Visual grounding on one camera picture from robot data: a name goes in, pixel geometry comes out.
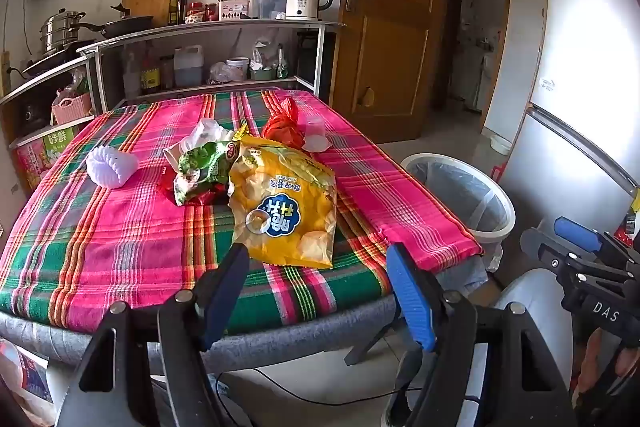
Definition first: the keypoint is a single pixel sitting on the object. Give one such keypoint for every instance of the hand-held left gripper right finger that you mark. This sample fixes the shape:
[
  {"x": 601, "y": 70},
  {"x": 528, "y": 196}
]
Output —
[{"x": 410, "y": 292}]

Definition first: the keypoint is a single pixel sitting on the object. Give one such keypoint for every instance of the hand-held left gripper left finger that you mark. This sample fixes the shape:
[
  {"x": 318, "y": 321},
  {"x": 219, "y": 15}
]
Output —
[{"x": 225, "y": 287}]

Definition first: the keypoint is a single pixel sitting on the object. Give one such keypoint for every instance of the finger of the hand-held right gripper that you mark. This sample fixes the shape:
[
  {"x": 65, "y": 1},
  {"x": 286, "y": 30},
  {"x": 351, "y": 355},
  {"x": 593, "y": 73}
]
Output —
[
  {"x": 575, "y": 231},
  {"x": 555, "y": 257}
]

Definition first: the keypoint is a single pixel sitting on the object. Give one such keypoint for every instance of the white round trash bin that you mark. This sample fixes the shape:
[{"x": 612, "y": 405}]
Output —
[{"x": 502, "y": 207}]

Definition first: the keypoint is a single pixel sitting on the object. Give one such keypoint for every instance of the yellow chip bag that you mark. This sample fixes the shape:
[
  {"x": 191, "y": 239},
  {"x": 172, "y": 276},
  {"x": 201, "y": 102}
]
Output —
[{"x": 285, "y": 187}]

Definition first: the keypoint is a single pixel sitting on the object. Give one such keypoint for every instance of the white paper carton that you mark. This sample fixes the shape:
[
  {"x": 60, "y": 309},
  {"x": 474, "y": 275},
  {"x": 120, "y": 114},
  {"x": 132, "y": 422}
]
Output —
[{"x": 205, "y": 132}]

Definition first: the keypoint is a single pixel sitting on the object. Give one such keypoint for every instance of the clear plastic cup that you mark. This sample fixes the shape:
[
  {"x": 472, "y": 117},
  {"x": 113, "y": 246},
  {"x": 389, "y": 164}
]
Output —
[{"x": 315, "y": 134}]

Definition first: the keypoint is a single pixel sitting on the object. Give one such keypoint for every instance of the person's right hand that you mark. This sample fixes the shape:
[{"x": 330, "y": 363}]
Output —
[{"x": 592, "y": 357}]

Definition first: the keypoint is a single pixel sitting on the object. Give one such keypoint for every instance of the white rounded object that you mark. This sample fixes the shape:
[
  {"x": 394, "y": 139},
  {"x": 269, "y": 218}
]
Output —
[{"x": 530, "y": 302}]

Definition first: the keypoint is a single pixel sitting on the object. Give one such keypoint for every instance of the blue grey cloth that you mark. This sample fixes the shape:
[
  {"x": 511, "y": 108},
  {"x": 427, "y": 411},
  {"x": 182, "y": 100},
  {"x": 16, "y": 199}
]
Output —
[{"x": 462, "y": 277}]

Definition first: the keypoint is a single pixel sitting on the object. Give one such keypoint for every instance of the red snack wrapper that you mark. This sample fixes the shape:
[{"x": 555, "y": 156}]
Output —
[{"x": 210, "y": 199}]

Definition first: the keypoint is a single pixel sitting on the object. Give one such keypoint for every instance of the clear plastic bin liner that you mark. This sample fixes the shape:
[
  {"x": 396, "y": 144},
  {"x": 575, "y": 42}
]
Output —
[{"x": 450, "y": 187}]

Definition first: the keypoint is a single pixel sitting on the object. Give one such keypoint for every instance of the pink green plaid blanket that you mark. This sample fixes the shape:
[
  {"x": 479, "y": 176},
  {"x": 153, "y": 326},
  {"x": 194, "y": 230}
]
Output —
[{"x": 125, "y": 232}]

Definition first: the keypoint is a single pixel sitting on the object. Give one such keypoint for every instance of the white floor basin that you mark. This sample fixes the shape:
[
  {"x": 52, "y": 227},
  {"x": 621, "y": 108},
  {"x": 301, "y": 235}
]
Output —
[{"x": 500, "y": 144}]

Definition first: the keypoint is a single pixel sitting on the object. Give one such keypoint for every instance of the green snack bag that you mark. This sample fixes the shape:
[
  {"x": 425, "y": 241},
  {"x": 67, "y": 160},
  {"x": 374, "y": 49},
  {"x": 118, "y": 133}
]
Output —
[{"x": 200, "y": 167}]

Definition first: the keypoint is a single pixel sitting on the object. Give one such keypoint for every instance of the white foam fruit net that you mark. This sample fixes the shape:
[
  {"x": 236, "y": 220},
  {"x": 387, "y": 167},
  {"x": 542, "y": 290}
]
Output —
[{"x": 110, "y": 167}]

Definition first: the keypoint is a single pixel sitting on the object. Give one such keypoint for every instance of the red plastic bag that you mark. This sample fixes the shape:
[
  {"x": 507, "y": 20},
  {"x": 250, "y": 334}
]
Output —
[{"x": 282, "y": 127}]

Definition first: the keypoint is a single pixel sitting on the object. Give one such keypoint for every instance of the silver refrigerator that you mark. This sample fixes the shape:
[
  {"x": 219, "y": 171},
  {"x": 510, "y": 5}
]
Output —
[{"x": 575, "y": 57}]

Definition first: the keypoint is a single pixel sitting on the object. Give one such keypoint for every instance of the wooden door ornament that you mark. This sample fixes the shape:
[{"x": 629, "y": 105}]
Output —
[{"x": 367, "y": 97}]

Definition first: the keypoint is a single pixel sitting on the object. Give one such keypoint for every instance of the crumpled clear plastic bag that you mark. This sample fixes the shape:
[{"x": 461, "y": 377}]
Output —
[{"x": 220, "y": 73}]

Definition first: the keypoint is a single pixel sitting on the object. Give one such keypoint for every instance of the printed plastic bag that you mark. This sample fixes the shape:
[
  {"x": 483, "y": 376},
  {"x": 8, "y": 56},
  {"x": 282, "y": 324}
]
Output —
[{"x": 22, "y": 367}]

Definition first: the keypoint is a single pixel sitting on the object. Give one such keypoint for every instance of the white round container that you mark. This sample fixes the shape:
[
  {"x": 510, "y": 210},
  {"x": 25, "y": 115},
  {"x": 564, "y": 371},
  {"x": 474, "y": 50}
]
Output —
[{"x": 238, "y": 68}]

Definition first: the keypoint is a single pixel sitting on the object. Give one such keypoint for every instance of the small brown jar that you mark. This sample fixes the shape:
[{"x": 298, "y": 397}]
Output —
[{"x": 167, "y": 74}]

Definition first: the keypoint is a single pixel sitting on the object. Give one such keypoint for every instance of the white plastic jug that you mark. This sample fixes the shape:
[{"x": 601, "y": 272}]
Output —
[{"x": 189, "y": 69}]

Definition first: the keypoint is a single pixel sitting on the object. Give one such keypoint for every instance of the green bowl with bags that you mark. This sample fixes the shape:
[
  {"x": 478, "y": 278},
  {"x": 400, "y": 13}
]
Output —
[{"x": 262, "y": 67}]

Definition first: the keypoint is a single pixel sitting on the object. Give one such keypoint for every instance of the red green cardboard box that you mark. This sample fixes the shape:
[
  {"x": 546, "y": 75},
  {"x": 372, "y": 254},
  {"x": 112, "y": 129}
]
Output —
[{"x": 45, "y": 152}]

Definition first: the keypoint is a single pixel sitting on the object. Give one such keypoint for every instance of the yellow label bottle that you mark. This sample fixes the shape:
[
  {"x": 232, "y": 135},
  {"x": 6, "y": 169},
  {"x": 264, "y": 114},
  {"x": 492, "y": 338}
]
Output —
[{"x": 150, "y": 74}]

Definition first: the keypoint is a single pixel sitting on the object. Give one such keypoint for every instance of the clear plastic bottle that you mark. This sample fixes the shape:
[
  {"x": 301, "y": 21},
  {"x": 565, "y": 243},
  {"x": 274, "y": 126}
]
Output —
[{"x": 131, "y": 79}]

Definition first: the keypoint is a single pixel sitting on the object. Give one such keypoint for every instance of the green white bottle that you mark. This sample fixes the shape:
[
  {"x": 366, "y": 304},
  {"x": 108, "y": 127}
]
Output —
[{"x": 283, "y": 66}]

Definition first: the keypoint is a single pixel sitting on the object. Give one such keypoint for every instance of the pink plastic basket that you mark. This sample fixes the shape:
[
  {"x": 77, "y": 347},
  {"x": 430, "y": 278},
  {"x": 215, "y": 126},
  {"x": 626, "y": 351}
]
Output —
[{"x": 72, "y": 109}]

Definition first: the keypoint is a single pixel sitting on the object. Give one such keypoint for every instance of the black appliance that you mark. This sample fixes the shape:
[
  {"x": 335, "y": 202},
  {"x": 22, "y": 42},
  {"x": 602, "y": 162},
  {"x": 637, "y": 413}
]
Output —
[{"x": 315, "y": 62}]

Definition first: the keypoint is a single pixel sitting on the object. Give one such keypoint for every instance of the metal kitchen shelf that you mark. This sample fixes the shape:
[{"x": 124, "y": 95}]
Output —
[{"x": 200, "y": 29}]

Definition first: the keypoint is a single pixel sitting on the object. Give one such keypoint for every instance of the wooden door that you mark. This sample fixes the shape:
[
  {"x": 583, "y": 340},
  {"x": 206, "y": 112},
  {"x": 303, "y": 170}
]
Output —
[{"x": 390, "y": 32}]

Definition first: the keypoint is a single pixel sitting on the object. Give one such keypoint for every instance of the dark cooking pot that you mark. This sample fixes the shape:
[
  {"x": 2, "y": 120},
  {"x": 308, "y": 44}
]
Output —
[{"x": 27, "y": 113}]

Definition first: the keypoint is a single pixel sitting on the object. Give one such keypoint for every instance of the pink utensil box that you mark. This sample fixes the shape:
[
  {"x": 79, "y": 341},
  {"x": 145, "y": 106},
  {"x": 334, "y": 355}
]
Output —
[{"x": 232, "y": 11}]

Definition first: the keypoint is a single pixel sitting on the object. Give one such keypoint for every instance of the red lidded jar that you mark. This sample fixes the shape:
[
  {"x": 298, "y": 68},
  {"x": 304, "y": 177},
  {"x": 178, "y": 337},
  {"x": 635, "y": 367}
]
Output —
[{"x": 195, "y": 11}]

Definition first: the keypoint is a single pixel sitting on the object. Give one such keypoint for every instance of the black wok pan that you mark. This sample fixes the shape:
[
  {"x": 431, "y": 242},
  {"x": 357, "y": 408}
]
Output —
[{"x": 125, "y": 27}]

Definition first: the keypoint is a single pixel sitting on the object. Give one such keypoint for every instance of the cooking oil bottle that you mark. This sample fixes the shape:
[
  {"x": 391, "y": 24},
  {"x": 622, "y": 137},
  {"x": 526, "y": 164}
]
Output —
[{"x": 173, "y": 9}]

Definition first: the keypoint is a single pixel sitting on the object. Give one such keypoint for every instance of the dark sauce bottle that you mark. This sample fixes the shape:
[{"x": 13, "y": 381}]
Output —
[{"x": 183, "y": 7}]

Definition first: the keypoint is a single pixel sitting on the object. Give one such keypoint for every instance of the clear storage box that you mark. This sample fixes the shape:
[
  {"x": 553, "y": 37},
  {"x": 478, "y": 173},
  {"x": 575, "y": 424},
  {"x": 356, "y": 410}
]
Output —
[{"x": 267, "y": 4}]

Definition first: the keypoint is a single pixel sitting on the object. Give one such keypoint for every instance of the black induction cooktop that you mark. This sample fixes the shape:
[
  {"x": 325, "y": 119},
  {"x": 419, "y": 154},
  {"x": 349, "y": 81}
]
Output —
[{"x": 55, "y": 57}]

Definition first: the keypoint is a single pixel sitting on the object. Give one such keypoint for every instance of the steel steamer pot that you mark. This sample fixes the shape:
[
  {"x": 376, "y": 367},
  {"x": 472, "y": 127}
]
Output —
[{"x": 60, "y": 32}]

